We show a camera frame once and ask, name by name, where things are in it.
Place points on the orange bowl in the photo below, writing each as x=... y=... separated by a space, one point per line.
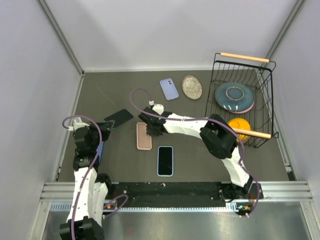
x=240 y=123

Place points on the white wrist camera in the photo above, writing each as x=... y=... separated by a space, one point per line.
x=77 y=123
x=158 y=108

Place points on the teal-edged black phone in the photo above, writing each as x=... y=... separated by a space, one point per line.
x=120 y=117

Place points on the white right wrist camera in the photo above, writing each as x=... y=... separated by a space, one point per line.
x=158 y=108

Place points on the lavender phone case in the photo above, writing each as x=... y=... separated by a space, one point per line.
x=169 y=89

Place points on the black wire dish rack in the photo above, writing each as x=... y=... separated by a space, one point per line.
x=257 y=74

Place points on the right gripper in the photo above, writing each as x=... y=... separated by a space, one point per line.
x=152 y=133

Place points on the speckled oval dish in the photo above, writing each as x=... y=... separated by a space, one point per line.
x=191 y=87

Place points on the pink plate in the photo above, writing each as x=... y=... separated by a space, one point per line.
x=244 y=111

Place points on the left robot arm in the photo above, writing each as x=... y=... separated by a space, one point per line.
x=84 y=221

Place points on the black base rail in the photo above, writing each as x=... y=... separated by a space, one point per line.
x=181 y=194

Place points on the blue glazed plate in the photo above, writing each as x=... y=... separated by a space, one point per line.
x=234 y=96

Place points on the pink phone case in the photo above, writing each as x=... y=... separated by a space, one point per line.
x=143 y=141

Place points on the blue phone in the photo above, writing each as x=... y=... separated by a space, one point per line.
x=101 y=152

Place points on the light blue phone case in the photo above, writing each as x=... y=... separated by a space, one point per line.
x=157 y=161

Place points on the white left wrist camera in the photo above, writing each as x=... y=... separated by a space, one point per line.
x=77 y=123

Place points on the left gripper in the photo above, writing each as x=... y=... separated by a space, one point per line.
x=105 y=128

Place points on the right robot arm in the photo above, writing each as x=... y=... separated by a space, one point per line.
x=219 y=139

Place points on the purple-edged black phone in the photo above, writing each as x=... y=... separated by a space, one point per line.
x=165 y=160

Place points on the grey cable duct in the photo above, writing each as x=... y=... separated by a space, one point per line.
x=229 y=207

